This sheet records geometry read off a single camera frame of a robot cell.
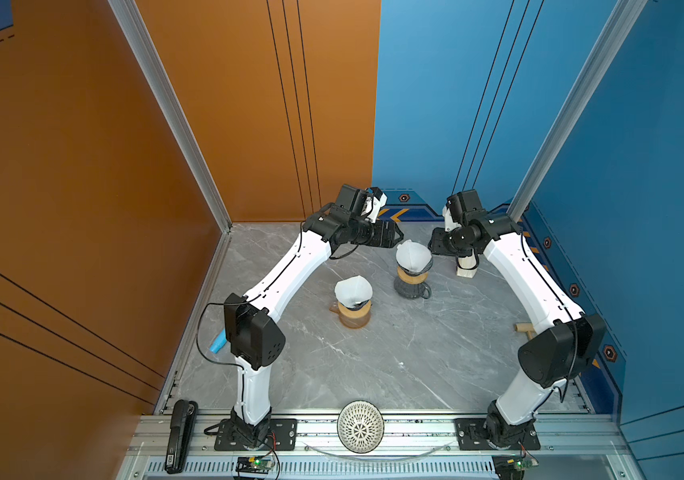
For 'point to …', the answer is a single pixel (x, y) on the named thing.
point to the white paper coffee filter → (351, 291)
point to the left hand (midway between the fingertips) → (392, 232)
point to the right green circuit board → (509, 464)
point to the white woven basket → (360, 426)
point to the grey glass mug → (412, 291)
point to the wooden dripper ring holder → (359, 313)
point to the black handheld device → (182, 428)
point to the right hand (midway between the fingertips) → (434, 245)
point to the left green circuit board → (254, 464)
